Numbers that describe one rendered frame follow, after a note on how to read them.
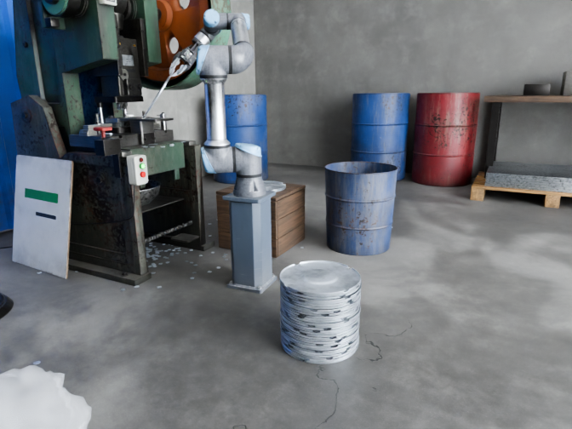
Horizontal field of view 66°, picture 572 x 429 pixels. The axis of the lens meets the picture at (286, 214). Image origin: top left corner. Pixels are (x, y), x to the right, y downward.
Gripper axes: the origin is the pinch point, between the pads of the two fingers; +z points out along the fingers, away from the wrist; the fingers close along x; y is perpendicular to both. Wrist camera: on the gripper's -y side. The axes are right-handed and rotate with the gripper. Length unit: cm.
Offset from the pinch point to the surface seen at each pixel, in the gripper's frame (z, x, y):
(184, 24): -30.0, -9.0, -30.4
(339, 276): 29, 76, 108
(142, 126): 29.4, 6.8, -4.5
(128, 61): 8.9, -17.7, -14.0
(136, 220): 67, 30, 18
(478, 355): 19, 123, 138
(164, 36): -19.9, -11.7, -42.1
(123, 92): 22.2, -9.8, -11.1
